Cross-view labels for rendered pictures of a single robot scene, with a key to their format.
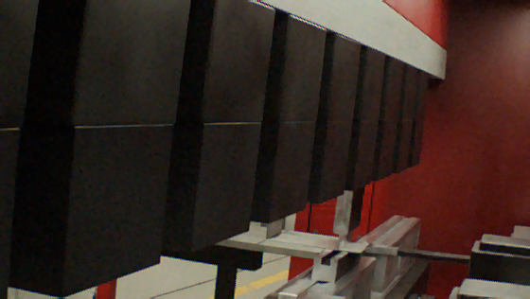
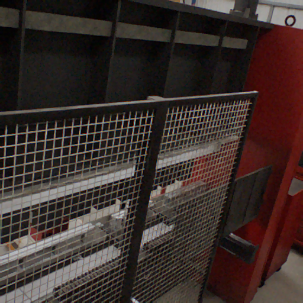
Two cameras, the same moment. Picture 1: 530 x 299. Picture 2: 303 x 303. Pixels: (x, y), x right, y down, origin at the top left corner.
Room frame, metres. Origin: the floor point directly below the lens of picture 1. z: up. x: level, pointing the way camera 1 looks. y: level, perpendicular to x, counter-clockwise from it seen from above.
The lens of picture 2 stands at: (-0.68, -1.10, 2.25)
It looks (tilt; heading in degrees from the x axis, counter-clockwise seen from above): 19 degrees down; 23
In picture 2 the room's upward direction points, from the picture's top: 11 degrees clockwise
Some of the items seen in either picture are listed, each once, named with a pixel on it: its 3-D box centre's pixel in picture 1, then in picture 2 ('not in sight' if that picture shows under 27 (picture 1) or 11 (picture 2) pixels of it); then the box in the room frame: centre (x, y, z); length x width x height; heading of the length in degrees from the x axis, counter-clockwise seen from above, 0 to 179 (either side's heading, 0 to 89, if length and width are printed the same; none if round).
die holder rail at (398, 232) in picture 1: (389, 253); (185, 194); (2.05, -0.26, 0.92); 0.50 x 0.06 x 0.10; 166
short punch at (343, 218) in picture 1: (348, 210); not in sight; (1.52, -0.13, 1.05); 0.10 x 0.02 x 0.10; 166
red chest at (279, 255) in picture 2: not in sight; (263, 225); (2.89, -0.82, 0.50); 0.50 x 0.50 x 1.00; 76
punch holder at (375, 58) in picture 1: (335, 114); (126, 184); (1.35, -0.08, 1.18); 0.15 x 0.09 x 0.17; 166
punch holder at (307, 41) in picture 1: (250, 113); (77, 200); (0.96, 0.01, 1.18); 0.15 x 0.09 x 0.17; 166
